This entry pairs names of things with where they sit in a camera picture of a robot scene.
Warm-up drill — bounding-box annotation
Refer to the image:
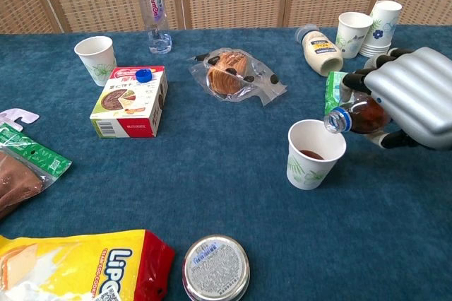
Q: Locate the clear water bottle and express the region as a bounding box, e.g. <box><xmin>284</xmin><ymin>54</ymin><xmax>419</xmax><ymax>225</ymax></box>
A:
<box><xmin>136</xmin><ymin>0</ymin><xmax>174</xmax><ymax>55</ymax></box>

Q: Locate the paper cup stack blue flower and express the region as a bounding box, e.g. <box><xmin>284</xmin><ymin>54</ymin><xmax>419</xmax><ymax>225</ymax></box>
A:
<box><xmin>358</xmin><ymin>0</ymin><xmax>403</xmax><ymax>59</ymax></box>

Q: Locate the mayonnaise squeeze bottle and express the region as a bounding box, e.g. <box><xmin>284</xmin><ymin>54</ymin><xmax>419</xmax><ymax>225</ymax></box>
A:
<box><xmin>295</xmin><ymin>24</ymin><xmax>344</xmax><ymax>78</ymax></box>

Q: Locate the empty paper cup green print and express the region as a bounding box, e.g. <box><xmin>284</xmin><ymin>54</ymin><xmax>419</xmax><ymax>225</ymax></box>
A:
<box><xmin>334</xmin><ymin>11</ymin><xmax>374</xmax><ymax>59</ymax></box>

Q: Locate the red white cookie box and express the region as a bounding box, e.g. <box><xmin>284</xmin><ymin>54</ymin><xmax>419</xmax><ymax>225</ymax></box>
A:
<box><xmin>89</xmin><ymin>65</ymin><xmax>169</xmax><ymax>139</ymax></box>

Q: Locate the blue bottle cap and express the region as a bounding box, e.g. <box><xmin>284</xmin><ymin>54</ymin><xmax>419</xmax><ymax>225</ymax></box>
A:
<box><xmin>135</xmin><ymin>68</ymin><xmax>155</xmax><ymax>83</ymax></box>

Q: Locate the yellow red cookie bag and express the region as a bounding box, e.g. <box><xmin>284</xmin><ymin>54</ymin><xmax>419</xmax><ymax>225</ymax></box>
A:
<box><xmin>0</xmin><ymin>229</ymin><xmax>176</xmax><ymax>301</ymax></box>

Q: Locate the blue table cloth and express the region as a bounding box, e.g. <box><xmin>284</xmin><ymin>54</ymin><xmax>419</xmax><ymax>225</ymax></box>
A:
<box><xmin>0</xmin><ymin>25</ymin><xmax>452</xmax><ymax>301</ymax></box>

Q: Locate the toothbrush blister pack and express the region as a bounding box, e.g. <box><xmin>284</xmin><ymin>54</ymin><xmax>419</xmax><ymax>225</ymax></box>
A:
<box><xmin>0</xmin><ymin>107</ymin><xmax>40</xmax><ymax>132</ymax></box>

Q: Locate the paper cup green flower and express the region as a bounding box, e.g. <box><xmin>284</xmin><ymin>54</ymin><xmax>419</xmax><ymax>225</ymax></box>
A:
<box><xmin>73</xmin><ymin>35</ymin><xmax>118</xmax><ymax>87</ymax></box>
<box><xmin>286</xmin><ymin>119</ymin><xmax>347</xmax><ymax>191</ymax></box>

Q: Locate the green brown snack bag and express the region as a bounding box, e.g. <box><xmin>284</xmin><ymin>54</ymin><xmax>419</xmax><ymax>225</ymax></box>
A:
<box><xmin>0</xmin><ymin>122</ymin><xmax>73</xmax><ymax>220</ymax></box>

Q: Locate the bread in clear bag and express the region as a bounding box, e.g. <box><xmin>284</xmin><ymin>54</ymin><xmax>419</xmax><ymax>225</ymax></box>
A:
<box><xmin>188</xmin><ymin>47</ymin><xmax>288</xmax><ymax>107</ymax></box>

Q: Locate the green tissue pack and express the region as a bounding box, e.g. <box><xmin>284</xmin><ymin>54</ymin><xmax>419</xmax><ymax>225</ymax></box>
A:
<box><xmin>324</xmin><ymin>71</ymin><xmax>357</xmax><ymax>118</ymax></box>

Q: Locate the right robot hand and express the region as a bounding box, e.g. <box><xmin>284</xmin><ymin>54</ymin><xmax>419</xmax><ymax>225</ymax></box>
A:
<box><xmin>340</xmin><ymin>46</ymin><xmax>452</xmax><ymax>150</ymax></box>

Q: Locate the round metal tin can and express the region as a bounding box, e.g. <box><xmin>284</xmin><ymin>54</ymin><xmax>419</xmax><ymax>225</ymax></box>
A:
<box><xmin>182</xmin><ymin>234</ymin><xmax>251</xmax><ymax>301</ymax></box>

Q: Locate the brown drink bottle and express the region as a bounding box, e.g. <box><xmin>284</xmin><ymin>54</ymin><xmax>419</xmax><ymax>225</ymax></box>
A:
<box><xmin>323</xmin><ymin>93</ymin><xmax>393</xmax><ymax>136</ymax></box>

